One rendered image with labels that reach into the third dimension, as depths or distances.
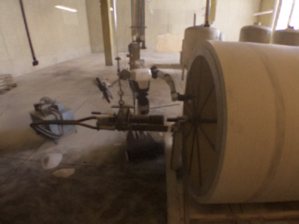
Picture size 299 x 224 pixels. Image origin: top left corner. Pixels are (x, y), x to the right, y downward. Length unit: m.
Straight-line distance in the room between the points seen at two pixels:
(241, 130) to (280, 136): 0.26
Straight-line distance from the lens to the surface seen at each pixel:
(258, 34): 7.03
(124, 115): 1.66
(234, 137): 1.03
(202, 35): 5.97
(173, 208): 1.85
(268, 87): 1.20
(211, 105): 2.66
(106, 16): 10.49
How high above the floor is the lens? 1.78
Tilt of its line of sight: 27 degrees down
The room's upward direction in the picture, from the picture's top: straight up
